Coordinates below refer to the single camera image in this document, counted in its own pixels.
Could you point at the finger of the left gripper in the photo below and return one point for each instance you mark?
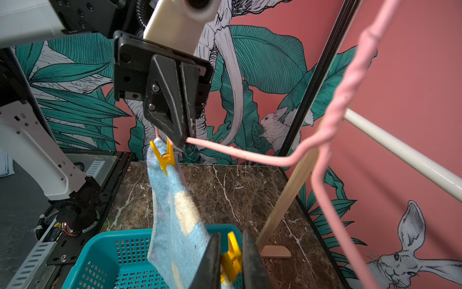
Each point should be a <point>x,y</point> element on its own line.
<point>190,79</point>
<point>163,100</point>

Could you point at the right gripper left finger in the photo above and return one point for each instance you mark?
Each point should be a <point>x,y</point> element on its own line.
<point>208,275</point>

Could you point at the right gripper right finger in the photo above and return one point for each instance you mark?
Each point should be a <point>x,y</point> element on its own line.
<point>254,274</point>

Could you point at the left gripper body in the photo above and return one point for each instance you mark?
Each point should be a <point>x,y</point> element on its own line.
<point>132,57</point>

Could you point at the yellow clothespin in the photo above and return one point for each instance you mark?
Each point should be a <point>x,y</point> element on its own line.
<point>166,159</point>
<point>231,261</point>

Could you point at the blue dotted towel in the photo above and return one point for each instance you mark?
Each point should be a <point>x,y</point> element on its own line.
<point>179,235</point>

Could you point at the pink wire hanger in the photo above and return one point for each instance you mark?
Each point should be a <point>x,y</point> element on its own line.
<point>345,92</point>

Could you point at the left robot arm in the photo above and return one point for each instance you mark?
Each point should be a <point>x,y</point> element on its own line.
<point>37,113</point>

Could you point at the teal plastic basket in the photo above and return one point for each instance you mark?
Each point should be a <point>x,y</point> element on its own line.
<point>119,260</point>

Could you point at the wooden clothes rack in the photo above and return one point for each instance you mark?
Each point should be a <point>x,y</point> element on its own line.
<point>380,185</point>

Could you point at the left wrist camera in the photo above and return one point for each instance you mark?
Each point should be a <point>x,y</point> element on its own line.
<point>179,24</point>

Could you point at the white slotted cable duct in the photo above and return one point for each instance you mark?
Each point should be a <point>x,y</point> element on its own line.
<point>29,232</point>

